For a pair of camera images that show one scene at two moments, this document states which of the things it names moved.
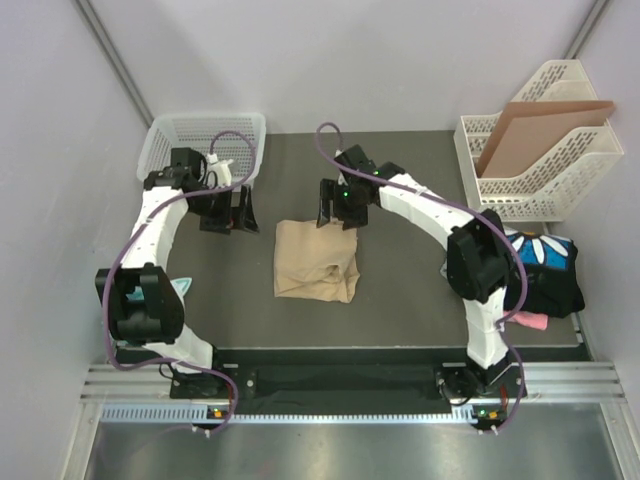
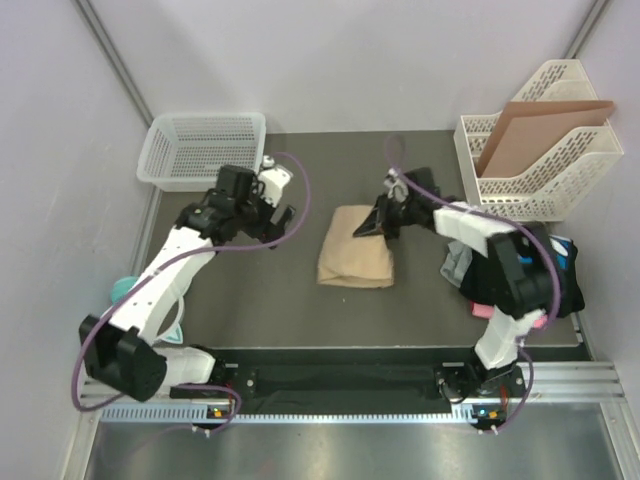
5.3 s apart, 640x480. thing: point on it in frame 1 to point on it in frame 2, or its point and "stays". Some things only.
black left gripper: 223,223 to 267,229
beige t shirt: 315,263 to 345,260
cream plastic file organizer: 558,182 stays
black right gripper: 330,190 to 373,225
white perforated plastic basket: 238,137 stays
